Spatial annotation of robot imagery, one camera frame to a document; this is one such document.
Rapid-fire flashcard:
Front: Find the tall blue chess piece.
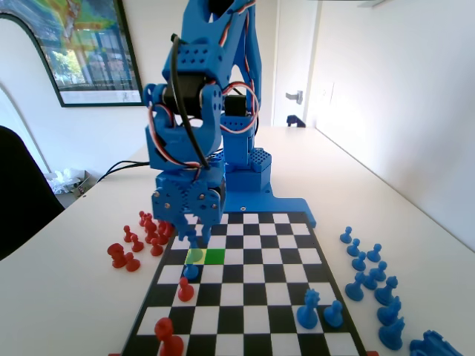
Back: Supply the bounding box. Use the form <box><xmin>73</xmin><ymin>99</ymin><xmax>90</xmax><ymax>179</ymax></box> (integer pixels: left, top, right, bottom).
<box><xmin>186</xmin><ymin>231</ymin><xmax>204</xmax><ymax>263</ymax></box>

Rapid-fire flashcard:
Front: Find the black and white chess board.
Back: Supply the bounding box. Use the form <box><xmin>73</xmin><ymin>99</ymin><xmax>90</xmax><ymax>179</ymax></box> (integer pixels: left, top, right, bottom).
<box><xmin>120</xmin><ymin>211</ymin><xmax>368</xmax><ymax>356</ymax></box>

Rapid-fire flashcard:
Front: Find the red chess rook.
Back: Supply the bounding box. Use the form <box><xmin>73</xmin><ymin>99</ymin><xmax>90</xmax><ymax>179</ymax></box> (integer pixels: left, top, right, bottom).
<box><xmin>106</xmin><ymin>243</ymin><xmax>127</xmax><ymax>269</ymax></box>

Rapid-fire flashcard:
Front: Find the large red chess pawn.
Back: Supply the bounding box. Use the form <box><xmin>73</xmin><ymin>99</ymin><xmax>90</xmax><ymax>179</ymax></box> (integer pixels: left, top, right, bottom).
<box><xmin>154</xmin><ymin>317</ymin><xmax>186</xmax><ymax>356</ymax></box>

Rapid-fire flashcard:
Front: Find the blue chess queen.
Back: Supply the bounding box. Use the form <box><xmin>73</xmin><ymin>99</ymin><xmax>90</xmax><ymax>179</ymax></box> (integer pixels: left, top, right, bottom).
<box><xmin>295</xmin><ymin>288</ymin><xmax>321</xmax><ymax>330</ymax></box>

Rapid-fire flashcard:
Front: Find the blue crowned chess piece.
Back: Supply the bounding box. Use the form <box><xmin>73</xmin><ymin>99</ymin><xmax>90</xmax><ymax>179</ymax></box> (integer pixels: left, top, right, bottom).
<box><xmin>373</xmin><ymin>275</ymin><xmax>399</xmax><ymax>307</ymax></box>

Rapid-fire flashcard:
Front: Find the blue chess knight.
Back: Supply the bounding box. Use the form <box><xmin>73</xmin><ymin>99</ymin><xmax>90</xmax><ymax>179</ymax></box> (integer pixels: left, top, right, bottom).
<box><xmin>376</xmin><ymin>295</ymin><xmax>402</xmax><ymax>327</ymax></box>
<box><xmin>378</xmin><ymin>316</ymin><xmax>405</xmax><ymax>351</ymax></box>

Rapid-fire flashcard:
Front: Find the small cardboard box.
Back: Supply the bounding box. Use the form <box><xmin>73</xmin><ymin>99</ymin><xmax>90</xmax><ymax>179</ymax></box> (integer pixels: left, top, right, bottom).
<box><xmin>76</xmin><ymin>169</ymin><xmax>92</xmax><ymax>196</ymax></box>

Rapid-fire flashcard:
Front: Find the crumpled white paper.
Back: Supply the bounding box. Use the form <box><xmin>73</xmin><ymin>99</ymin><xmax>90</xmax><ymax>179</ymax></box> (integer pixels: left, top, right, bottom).
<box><xmin>46</xmin><ymin>168</ymin><xmax>81</xmax><ymax>194</ymax></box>

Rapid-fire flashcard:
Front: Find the black chair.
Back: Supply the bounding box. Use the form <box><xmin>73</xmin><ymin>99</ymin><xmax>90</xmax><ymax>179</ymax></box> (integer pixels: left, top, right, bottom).
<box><xmin>0</xmin><ymin>125</ymin><xmax>66</xmax><ymax>260</ymax></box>

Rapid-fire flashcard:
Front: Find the framed colourful poster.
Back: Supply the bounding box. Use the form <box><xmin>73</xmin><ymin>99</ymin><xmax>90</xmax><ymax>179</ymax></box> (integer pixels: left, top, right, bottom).
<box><xmin>0</xmin><ymin>0</ymin><xmax>147</xmax><ymax>108</ymax></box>

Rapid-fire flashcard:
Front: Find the white door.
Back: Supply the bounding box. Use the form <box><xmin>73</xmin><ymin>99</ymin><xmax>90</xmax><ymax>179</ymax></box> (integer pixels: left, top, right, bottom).
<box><xmin>259</xmin><ymin>0</ymin><xmax>322</xmax><ymax>129</ymax></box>

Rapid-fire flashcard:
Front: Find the white curved panel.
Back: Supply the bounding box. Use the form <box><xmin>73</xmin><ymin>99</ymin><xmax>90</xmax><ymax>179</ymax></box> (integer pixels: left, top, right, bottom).
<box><xmin>0</xmin><ymin>13</ymin><xmax>62</xmax><ymax>175</ymax></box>

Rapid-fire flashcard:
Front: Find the large blue printed part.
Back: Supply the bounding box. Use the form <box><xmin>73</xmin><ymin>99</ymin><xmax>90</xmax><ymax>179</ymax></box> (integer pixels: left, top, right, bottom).
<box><xmin>410</xmin><ymin>329</ymin><xmax>465</xmax><ymax>356</ymax></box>

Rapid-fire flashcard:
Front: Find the blue printed base plate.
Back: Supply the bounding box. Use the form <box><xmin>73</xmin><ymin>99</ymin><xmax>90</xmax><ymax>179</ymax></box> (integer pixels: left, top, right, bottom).
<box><xmin>222</xmin><ymin>181</ymin><xmax>318</xmax><ymax>229</ymax></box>

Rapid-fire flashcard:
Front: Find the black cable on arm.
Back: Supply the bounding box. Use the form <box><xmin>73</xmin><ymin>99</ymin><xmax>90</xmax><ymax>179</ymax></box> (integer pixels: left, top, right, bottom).
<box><xmin>170</xmin><ymin>33</ymin><xmax>211</xmax><ymax>171</ymax></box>

